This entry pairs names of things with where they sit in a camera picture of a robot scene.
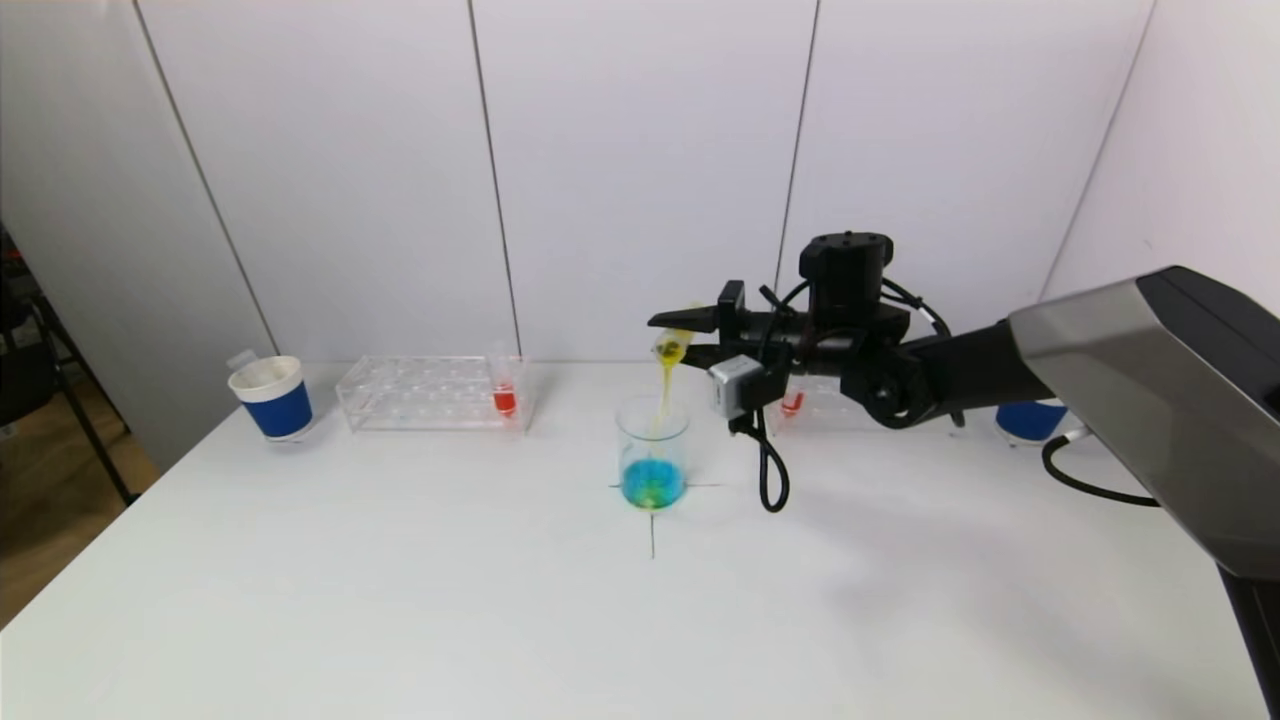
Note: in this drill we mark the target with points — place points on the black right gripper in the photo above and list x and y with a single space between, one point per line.
731 318

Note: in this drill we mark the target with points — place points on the yellow pigment test tube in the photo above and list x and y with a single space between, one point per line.
672 350

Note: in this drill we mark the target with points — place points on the blue sleeved white paper cup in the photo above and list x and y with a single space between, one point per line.
1030 420
280 412

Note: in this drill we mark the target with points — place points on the blue pigment test tube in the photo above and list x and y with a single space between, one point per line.
245 357

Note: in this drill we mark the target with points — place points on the grey and black right arm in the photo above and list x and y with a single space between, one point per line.
1150 400

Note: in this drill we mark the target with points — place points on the red pigment test tube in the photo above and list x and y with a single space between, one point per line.
505 402
791 403

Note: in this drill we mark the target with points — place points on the clear acrylic test tube rack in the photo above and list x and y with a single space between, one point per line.
825 415
430 400

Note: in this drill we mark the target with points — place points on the clear glass beaker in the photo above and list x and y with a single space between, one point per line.
653 480

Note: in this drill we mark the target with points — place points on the black tripod stand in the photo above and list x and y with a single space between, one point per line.
70 385

